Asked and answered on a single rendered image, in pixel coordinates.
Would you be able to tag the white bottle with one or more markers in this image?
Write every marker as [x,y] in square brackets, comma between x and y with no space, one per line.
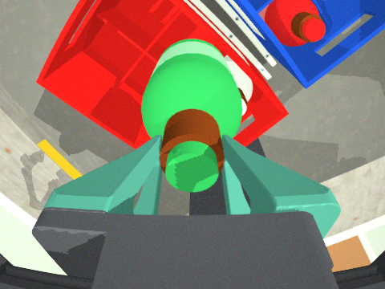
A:
[243,82]

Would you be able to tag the blue plastic bottle crate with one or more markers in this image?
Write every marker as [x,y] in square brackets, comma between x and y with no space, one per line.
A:
[303,61]

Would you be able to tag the red crate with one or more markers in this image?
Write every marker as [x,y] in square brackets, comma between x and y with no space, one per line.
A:
[84,73]

